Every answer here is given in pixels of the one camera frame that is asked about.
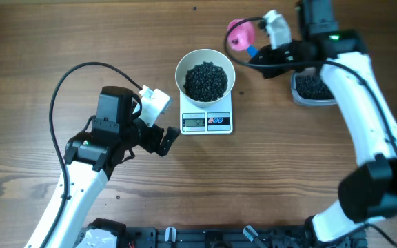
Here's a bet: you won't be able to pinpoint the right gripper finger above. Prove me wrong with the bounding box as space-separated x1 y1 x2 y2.
248 46 271 65
249 61 271 78

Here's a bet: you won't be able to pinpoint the pink scoop blue handle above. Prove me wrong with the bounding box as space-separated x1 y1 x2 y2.
227 22 258 58

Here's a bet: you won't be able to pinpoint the white digital kitchen scale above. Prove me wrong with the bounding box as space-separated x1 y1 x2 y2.
180 93 233 135

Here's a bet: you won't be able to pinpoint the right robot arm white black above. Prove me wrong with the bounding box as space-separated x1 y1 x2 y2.
250 1 397 245

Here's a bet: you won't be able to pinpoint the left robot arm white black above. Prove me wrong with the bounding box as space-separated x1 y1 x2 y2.
26 86 180 247

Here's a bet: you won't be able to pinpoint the black beans in bowl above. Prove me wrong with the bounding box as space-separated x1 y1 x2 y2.
183 62 228 102

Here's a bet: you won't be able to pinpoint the cream white bowl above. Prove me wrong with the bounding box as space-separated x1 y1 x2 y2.
175 49 236 107

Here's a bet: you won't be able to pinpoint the clear container of black beans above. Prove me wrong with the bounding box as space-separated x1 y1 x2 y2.
291 68 336 107

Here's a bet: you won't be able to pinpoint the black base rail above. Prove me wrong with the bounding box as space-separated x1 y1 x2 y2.
76 225 368 248

